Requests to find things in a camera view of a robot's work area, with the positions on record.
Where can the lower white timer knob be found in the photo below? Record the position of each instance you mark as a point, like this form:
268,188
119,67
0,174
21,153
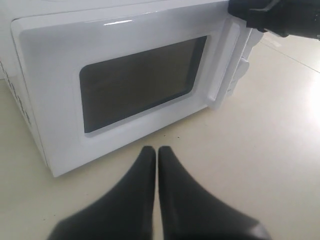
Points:
242,68

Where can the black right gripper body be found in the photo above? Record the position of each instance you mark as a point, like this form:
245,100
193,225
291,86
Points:
281,17

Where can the white microwave door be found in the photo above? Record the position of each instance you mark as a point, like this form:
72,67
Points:
91,81

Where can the white Midea microwave oven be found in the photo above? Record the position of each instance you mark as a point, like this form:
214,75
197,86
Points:
15,75

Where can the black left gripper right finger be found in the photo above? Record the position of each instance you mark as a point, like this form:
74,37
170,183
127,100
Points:
190,212

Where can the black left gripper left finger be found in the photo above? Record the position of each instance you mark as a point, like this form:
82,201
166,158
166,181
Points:
124,213

